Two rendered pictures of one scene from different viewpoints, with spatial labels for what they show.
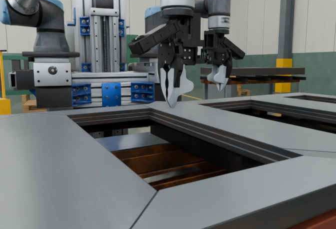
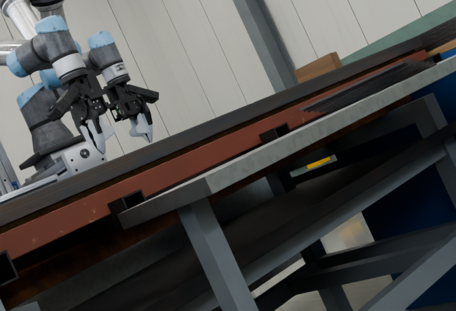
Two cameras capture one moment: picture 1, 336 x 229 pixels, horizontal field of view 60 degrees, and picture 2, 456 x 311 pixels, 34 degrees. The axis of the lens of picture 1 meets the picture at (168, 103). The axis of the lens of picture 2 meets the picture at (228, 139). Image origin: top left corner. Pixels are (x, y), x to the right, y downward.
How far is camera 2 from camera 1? 127 cm
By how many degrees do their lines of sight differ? 17
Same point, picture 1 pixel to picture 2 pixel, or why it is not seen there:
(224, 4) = (112, 52)
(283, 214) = (178, 140)
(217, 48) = (125, 98)
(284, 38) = (273, 58)
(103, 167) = not seen: hidden behind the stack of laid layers
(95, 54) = not seen: outside the picture
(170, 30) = (74, 91)
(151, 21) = (31, 108)
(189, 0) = (79, 62)
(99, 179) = not seen: hidden behind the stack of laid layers
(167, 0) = (62, 69)
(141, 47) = (59, 111)
